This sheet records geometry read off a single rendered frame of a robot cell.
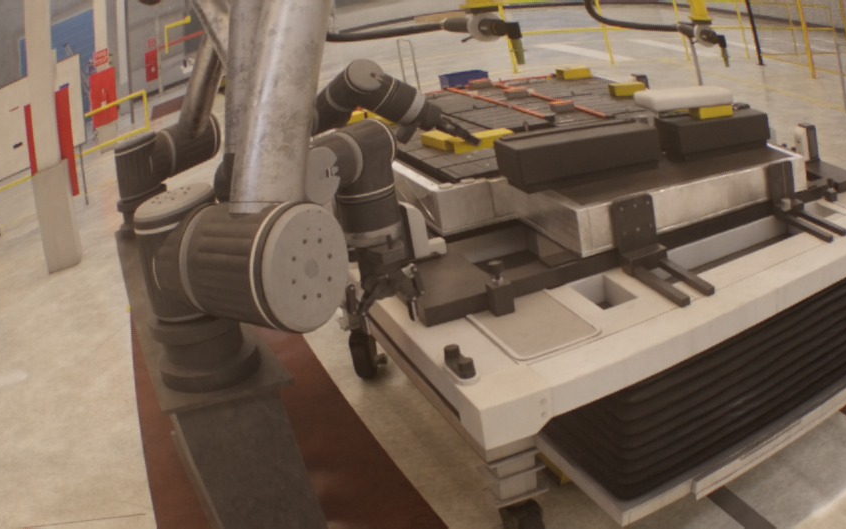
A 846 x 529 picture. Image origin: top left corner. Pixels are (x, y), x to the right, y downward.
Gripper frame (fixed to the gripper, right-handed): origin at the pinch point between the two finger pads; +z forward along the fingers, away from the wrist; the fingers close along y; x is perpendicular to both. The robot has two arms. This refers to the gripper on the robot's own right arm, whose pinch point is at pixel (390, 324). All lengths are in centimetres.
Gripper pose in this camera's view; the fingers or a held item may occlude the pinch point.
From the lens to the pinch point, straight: 195.6
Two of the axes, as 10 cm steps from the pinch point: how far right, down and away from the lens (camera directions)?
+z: 1.6, 9.4, 3.1
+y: -9.0, 2.7, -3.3
